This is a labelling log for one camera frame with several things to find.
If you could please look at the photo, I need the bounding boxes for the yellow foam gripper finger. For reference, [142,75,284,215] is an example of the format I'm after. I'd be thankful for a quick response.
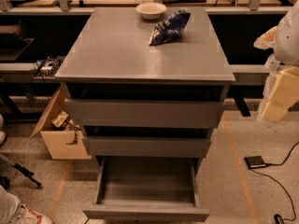
[261,66,299,122]
[253,26,277,49]

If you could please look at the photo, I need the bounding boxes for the blue chip bag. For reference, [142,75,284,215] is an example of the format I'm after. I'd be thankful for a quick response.
[149,9,191,46]

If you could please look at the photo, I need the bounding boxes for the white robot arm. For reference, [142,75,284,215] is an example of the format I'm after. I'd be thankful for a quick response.
[254,1,299,126]

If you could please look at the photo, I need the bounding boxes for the grey drawer cabinet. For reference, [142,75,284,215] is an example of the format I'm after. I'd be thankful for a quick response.
[54,6,236,161]

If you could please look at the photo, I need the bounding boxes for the grey open bottom drawer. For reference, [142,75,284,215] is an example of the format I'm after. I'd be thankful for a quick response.
[82,156,209,222]

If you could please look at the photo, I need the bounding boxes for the grey top drawer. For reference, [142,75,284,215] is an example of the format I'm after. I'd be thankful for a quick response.
[64,99,224,128]

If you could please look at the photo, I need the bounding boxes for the grey middle drawer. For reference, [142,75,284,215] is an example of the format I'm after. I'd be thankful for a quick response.
[82,136,210,158]

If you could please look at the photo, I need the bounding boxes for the hand sanitizer bottle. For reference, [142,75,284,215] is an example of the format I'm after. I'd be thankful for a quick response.
[264,54,280,71]

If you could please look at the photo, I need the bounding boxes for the black foot pedal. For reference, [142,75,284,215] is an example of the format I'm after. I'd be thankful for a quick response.
[244,156,266,169]

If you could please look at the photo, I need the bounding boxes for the white bowl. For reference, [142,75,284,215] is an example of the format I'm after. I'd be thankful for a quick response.
[135,2,167,21]

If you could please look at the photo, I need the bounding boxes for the small box in carton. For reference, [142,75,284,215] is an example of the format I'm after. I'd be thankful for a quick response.
[52,111,69,128]

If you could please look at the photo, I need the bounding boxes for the black patterned notebook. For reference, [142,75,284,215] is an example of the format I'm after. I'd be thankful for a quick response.
[36,56,64,77]

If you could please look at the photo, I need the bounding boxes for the cardboard box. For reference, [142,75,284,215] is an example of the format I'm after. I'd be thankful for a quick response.
[30,88,92,160]

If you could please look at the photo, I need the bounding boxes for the black tool on floor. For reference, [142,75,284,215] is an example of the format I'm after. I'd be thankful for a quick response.
[0,154,41,188]

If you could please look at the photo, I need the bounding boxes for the white red sneaker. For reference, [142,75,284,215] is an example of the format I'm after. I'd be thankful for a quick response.
[8,204,54,224]

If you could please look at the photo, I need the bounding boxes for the black pedal cable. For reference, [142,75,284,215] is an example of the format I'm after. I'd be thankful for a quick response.
[249,140,299,223]

